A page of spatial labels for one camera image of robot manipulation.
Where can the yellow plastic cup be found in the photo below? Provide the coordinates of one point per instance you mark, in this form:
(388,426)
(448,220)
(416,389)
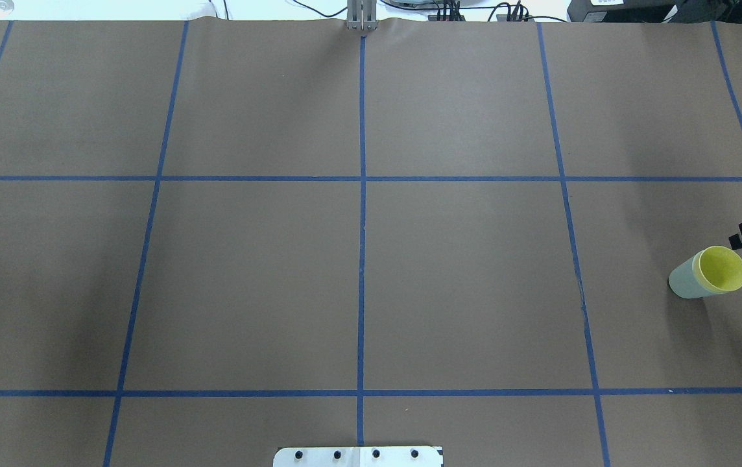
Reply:
(718,270)

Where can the aluminium frame post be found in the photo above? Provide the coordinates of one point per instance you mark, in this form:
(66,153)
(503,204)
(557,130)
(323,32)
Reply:
(361,15)

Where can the white pedestal column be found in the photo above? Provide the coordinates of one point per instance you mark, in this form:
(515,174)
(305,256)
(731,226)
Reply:
(360,456)

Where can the black box with label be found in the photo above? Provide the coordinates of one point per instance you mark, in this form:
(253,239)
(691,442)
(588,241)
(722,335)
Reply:
(619,11)

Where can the green plastic cup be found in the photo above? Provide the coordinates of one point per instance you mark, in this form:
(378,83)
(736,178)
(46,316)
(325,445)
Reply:
(687,280)

